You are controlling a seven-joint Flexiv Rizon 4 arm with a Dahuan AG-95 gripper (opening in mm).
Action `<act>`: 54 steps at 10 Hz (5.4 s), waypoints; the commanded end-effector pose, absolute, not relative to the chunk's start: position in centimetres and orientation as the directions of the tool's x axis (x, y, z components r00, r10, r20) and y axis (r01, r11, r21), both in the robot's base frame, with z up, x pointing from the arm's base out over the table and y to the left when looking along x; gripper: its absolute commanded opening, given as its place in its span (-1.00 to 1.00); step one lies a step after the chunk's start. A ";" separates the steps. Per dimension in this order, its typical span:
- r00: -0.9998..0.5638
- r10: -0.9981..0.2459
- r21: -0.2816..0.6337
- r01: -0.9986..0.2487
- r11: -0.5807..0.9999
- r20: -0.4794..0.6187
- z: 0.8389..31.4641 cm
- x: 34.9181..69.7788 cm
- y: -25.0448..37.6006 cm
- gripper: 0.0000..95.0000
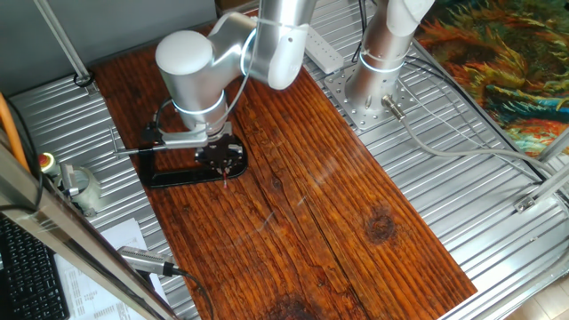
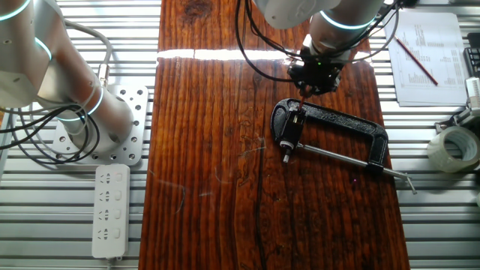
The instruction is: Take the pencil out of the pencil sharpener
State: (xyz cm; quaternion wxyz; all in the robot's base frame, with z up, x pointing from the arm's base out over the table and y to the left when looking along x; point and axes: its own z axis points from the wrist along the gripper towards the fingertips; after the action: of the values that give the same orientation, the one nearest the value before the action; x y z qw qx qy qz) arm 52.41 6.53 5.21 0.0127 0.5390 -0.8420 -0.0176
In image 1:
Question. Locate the aluminium profile bar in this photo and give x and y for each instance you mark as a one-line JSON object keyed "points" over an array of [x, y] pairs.
{"points": [[553, 146], [544, 191]]}

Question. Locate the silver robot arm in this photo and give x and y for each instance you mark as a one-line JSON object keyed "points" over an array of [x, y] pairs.
{"points": [[195, 75]]}

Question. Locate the orange tube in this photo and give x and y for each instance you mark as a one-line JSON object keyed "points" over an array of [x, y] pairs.
{"points": [[11, 133]]}

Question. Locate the shiny metal frame bar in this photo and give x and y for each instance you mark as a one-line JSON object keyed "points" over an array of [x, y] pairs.
{"points": [[66, 235]]}

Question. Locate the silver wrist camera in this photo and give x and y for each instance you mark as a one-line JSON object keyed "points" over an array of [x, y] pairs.
{"points": [[184, 140]]}

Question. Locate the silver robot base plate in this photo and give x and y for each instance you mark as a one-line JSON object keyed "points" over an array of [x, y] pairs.
{"points": [[369, 116]]}

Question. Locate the silver ribbed camera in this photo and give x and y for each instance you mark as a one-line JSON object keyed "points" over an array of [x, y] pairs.
{"points": [[144, 261]]}

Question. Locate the black metal C-clamp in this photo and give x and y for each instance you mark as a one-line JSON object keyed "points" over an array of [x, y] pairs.
{"points": [[178, 177]]}

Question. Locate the white printed paper sheets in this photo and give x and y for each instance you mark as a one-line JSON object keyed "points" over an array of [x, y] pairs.
{"points": [[89, 298]]}

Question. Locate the red emergency stop button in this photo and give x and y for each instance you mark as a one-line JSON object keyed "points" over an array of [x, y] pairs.
{"points": [[45, 161]]}

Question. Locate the black keyboard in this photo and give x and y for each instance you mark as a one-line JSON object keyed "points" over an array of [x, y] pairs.
{"points": [[31, 280]]}

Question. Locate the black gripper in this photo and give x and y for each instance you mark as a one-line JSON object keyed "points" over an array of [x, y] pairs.
{"points": [[220, 149]]}

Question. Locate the small silver metal bracket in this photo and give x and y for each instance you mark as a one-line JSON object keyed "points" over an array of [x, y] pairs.
{"points": [[69, 178]]}

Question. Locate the white power strip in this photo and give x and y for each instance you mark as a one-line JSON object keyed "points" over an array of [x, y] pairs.
{"points": [[324, 53]]}

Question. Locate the brown wooden board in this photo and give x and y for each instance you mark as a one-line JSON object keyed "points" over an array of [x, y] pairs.
{"points": [[289, 200]]}

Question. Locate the red pencil with pink eraser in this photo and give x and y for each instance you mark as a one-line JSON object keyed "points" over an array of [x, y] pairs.
{"points": [[226, 178]]}

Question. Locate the thin aluminium frame post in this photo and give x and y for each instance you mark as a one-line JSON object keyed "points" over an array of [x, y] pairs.
{"points": [[62, 42]]}

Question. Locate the colourful painted cloth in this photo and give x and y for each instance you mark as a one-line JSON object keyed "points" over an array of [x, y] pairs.
{"points": [[502, 62]]}

